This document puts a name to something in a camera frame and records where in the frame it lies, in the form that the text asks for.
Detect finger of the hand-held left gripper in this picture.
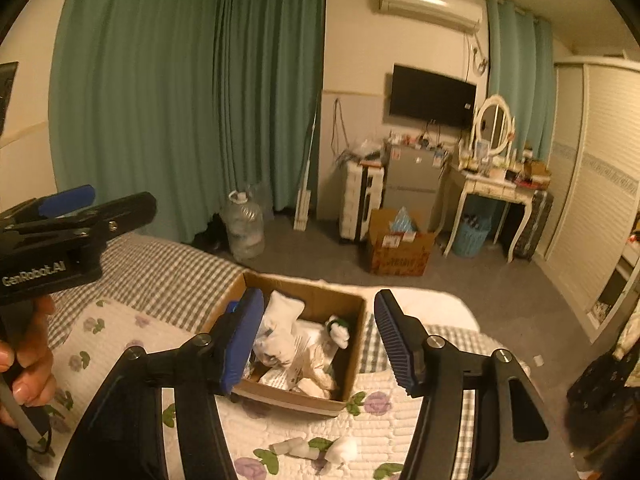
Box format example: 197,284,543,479
0,185,96,231
0,191,158,257

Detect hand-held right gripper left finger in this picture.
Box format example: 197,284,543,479
55,287,265,480

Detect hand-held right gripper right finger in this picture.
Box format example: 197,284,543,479
374,289,551,480

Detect white long sock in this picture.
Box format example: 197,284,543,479
252,292,307,366

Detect white and green sock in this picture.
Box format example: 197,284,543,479
325,316,352,350

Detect white printed plastic package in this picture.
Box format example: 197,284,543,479
260,320,342,402

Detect brown cardboard box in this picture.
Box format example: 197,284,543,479
200,271,368,417

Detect cream fluffy sock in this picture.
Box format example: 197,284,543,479
320,436,359,476

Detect person's left hand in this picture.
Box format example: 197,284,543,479
0,296,57,428

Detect grey checked bedsheet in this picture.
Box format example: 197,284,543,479
47,234,531,480

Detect printed cardboard box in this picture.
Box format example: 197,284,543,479
367,208,437,277

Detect floral quilted mat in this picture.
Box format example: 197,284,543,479
27,299,476,480

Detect clear water jug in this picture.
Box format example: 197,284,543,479
220,190,266,262

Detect teal curtain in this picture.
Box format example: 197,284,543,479
47,0,226,243
486,0,558,161
215,0,328,211

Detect blue plastic bag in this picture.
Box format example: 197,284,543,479
387,206,418,235

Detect blue laundry basket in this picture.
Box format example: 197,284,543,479
456,212,493,258

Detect white ribbed suitcase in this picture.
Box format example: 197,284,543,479
339,160,386,245

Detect white flat mop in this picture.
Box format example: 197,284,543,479
294,107,318,232

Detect grey mini fridge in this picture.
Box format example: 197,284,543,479
382,142,447,221

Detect white dressing table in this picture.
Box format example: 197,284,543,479
442,155,551,263

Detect dark hard suitcase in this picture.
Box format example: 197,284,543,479
512,190,555,262

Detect dark floral garment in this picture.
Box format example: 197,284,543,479
565,350,640,480

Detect stack of books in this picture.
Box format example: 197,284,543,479
520,157,551,188

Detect oval white vanity mirror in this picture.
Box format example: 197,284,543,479
472,95,516,157

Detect white louvered wardrobe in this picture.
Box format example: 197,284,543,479
532,57,640,343

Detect white air conditioner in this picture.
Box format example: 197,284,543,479
376,0,485,36

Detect hanging wall cables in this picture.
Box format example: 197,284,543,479
330,99,352,162

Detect black wall television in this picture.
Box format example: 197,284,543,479
389,63,477,128

